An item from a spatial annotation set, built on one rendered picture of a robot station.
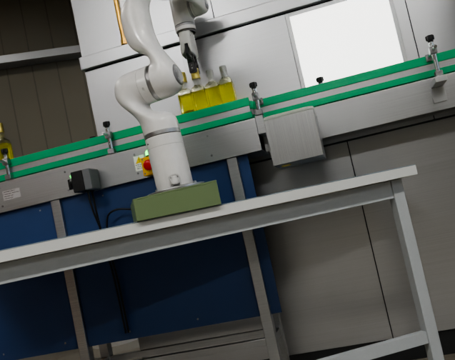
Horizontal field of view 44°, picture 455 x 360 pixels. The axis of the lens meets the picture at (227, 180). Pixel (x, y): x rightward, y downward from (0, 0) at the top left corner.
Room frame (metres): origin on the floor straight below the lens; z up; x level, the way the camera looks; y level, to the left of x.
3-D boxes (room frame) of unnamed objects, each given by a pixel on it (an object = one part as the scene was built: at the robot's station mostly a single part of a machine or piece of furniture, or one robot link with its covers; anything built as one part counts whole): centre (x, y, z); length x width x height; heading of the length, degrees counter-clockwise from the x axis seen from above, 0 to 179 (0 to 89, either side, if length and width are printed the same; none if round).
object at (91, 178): (2.17, 0.54, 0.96); 0.08 x 0.08 x 0.08; 78
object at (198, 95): (2.26, 0.04, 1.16); 0.06 x 0.06 x 0.21; 78
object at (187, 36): (2.26, 0.04, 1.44); 0.10 x 0.07 x 0.11; 168
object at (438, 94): (1.96, -0.80, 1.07); 0.17 x 0.05 x 0.23; 168
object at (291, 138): (2.00, -0.27, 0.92); 0.27 x 0.17 x 0.15; 168
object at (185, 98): (2.28, 0.09, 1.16); 0.06 x 0.06 x 0.21; 78
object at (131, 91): (1.83, 0.21, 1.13); 0.19 x 0.12 x 0.24; 71
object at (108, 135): (2.17, 0.42, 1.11); 0.07 x 0.04 x 0.13; 168
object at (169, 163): (1.82, 0.17, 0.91); 0.19 x 0.19 x 0.18
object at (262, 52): (2.32, -0.36, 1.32); 0.90 x 0.03 x 0.34; 78
